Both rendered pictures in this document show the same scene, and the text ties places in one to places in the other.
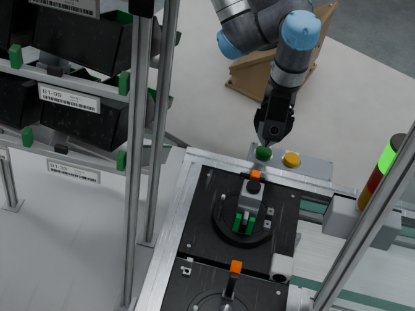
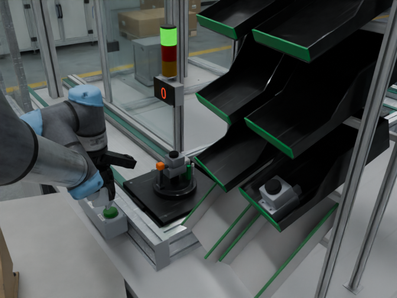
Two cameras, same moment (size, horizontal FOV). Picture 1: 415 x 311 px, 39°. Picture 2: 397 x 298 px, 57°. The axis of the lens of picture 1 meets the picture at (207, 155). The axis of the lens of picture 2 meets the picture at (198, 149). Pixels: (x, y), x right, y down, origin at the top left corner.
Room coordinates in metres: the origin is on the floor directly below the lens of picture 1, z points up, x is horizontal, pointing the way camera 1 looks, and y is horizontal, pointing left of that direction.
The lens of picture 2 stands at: (1.34, 0.64, 1.66)
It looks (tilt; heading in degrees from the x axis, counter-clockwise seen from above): 31 degrees down; 228
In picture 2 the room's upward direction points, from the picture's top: 1 degrees clockwise
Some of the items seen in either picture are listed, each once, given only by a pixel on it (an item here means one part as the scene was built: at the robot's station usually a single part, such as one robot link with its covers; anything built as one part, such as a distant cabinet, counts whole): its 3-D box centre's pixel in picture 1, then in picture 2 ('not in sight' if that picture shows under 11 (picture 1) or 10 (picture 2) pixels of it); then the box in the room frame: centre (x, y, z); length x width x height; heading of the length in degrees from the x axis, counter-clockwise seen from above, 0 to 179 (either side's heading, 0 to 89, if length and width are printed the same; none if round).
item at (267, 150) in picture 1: (263, 153); (110, 213); (0.98, -0.13, 0.96); 0.04 x 0.04 x 0.02
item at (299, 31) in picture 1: (297, 40); (86, 110); (1.01, -0.13, 1.29); 0.09 x 0.08 x 0.11; 5
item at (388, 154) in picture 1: (399, 157); (168, 35); (0.64, -0.29, 1.38); 0.05 x 0.05 x 0.05
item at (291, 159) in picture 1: (291, 160); not in sight; (0.98, -0.20, 0.96); 0.04 x 0.04 x 0.02
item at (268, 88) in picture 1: (280, 95); (93, 166); (1.01, -0.14, 1.13); 0.09 x 0.08 x 0.12; 177
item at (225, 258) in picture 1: (242, 222); (174, 188); (0.77, -0.11, 0.96); 0.24 x 0.24 x 0.02; 87
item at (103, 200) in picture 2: (264, 126); (101, 201); (1.01, -0.12, 1.03); 0.06 x 0.03 x 0.09; 177
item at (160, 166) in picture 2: (252, 186); (162, 173); (0.81, -0.11, 1.04); 0.04 x 0.02 x 0.08; 177
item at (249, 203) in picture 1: (250, 199); (176, 161); (0.76, -0.10, 1.06); 0.08 x 0.04 x 0.07; 177
